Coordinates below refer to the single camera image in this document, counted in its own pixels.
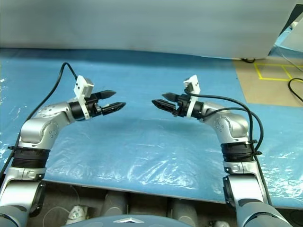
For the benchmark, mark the large white backdrop panel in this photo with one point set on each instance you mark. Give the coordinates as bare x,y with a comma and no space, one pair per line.
142,23

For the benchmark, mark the grey rounded shape under table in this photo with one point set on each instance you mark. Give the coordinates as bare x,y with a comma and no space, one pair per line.
183,210
116,203

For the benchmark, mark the white object under table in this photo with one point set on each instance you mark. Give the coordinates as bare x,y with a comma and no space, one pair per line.
77,214
219,224

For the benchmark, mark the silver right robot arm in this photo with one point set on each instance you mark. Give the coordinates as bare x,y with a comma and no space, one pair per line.
234,123

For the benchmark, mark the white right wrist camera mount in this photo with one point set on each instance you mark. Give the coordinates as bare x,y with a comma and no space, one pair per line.
195,86

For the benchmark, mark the grey robot torso silver logo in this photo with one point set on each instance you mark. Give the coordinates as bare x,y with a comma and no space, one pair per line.
151,221

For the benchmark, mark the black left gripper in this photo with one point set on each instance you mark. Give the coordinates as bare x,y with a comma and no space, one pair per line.
92,106

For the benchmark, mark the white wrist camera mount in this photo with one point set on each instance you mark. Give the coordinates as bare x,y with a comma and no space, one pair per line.
81,86
195,86

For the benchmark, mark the white side board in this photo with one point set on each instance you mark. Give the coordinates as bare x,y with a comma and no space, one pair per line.
293,37

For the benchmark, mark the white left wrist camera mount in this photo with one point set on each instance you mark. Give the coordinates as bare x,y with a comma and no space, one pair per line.
81,86

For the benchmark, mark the brown floor mat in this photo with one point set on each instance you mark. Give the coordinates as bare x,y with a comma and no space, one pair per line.
265,92

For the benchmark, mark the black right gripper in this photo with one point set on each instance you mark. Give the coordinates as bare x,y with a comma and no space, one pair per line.
182,106

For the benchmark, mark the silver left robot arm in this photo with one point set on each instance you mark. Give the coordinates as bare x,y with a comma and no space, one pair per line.
35,127

